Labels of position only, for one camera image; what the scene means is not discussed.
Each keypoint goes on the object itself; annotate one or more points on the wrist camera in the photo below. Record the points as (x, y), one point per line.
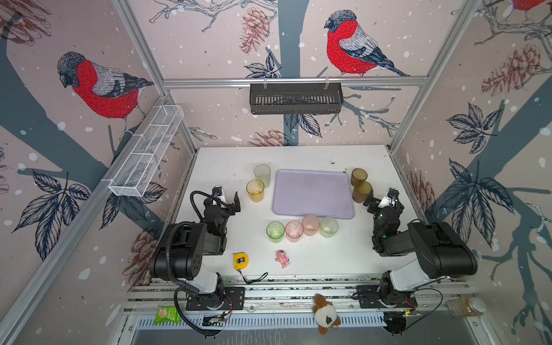
(218, 192)
(392, 196)

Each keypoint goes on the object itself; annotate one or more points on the pink plastic cup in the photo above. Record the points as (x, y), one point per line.
(294, 231)
(311, 225)

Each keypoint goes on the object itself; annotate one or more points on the bright green plastic cup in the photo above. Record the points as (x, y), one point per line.
(275, 231)

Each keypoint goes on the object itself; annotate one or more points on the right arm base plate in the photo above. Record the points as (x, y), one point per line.
(370, 296)

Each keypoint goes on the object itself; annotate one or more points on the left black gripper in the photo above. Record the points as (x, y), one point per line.
(226, 204)

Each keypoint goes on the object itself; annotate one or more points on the near brown textured cup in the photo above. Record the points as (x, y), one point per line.
(362, 191)

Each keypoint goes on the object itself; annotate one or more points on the clear plastic jar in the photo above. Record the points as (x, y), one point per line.
(467, 307)

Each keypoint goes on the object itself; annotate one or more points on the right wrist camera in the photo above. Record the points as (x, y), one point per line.
(392, 196)

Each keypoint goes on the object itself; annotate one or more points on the brown white plush toy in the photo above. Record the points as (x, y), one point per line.
(325, 315)

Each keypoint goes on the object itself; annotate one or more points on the white wire mesh basket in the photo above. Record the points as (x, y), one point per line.
(140, 166)

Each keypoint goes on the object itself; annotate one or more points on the green snack packet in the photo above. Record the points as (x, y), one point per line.
(167, 314)

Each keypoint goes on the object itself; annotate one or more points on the yellow plastic cup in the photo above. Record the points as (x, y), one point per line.
(256, 190)

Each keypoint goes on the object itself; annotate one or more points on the yellow tape measure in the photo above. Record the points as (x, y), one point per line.
(241, 261)

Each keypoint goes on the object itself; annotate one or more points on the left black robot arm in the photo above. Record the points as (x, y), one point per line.
(179, 254)

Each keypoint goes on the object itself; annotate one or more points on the black hanging wall basket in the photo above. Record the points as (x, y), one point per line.
(296, 98)

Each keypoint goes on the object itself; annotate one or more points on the right pink plastic cup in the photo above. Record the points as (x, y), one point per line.
(311, 225)

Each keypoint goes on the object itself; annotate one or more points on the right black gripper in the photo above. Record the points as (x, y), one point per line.
(384, 207)

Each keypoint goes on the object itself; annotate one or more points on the brown textured cup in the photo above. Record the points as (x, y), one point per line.
(358, 175)
(362, 191)

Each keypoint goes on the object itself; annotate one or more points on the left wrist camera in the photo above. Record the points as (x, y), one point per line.
(218, 192)

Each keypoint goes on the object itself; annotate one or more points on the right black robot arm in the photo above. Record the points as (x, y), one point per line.
(439, 251)

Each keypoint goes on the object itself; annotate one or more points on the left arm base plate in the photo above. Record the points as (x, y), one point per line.
(226, 299)

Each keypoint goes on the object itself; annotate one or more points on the clear pale plastic cup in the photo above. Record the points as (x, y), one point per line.
(262, 173)

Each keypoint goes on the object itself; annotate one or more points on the pale green plastic cup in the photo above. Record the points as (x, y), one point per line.
(328, 227)

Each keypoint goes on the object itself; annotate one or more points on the left pink plastic cup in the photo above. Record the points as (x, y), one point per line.
(294, 231)

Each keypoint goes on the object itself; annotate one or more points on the lavender plastic tray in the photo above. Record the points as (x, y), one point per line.
(313, 192)

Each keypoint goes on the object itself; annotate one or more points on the small pink toy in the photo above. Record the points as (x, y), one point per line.
(281, 257)

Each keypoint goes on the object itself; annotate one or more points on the far brown textured cup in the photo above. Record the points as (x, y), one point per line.
(358, 175)

